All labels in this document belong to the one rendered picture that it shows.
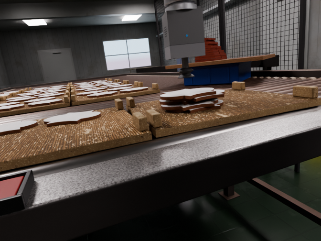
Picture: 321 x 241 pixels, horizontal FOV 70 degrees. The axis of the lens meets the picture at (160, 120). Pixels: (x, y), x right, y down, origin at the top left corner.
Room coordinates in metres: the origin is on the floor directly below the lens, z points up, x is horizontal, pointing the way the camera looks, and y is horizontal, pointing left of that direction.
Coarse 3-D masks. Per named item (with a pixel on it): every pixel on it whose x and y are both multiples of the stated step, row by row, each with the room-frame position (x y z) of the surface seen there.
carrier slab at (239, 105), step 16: (240, 96) 0.67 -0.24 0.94; (256, 96) 0.64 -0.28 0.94; (272, 96) 0.61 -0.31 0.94; (288, 96) 0.59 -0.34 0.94; (144, 112) 0.58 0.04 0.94; (160, 112) 0.56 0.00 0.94; (208, 112) 0.50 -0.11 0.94; (224, 112) 0.49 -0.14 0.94; (240, 112) 0.47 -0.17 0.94; (256, 112) 0.47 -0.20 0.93; (272, 112) 0.48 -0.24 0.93; (160, 128) 0.42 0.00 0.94; (176, 128) 0.42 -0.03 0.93; (192, 128) 0.43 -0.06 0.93
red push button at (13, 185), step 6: (6, 180) 0.27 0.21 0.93; (12, 180) 0.27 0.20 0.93; (18, 180) 0.27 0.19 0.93; (0, 186) 0.26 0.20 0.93; (6, 186) 0.26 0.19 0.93; (12, 186) 0.25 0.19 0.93; (18, 186) 0.25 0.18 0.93; (0, 192) 0.24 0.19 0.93; (6, 192) 0.24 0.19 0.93; (12, 192) 0.24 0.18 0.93; (0, 198) 0.23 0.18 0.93
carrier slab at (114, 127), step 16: (112, 112) 0.64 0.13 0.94; (32, 128) 0.54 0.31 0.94; (48, 128) 0.52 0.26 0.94; (64, 128) 0.51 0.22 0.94; (80, 128) 0.49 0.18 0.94; (96, 128) 0.47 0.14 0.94; (112, 128) 0.46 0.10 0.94; (128, 128) 0.44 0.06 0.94; (0, 144) 0.43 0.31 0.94; (16, 144) 0.41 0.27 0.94; (32, 144) 0.40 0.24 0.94; (48, 144) 0.39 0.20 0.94; (64, 144) 0.38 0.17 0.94; (80, 144) 0.37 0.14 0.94; (96, 144) 0.37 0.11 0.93; (112, 144) 0.38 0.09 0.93; (128, 144) 0.39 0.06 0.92; (0, 160) 0.34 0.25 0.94; (16, 160) 0.34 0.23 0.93; (32, 160) 0.34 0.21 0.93; (48, 160) 0.35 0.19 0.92
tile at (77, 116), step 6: (66, 114) 0.64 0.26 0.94; (72, 114) 0.63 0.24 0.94; (78, 114) 0.62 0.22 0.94; (84, 114) 0.61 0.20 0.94; (90, 114) 0.60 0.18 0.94; (96, 114) 0.59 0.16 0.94; (48, 120) 0.58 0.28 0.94; (54, 120) 0.57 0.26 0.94; (60, 120) 0.56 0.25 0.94; (66, 120) 0.55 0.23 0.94; (72, 120) 0.54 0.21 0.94; (78, 120) 0.54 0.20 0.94; (84, 120) 0.56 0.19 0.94; (48, 126) 0.54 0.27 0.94
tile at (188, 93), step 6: (180, 90) 0.62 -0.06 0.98; (186, 90) 0.61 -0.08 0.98; (192, 90) 0.60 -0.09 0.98; (198, 90) 0.58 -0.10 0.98; (204, 90) 0.57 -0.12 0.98; (210, 90) 0.56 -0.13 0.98; (162, 96) 0.55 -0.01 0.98; (168, 96) 0.54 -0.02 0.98; (174, 96) 0.53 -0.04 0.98; (180, 96) 0.53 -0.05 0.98; (186, 96) 0.52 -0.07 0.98; (192, 96) 0.52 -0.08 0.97; (198, 96) 0.53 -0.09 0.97
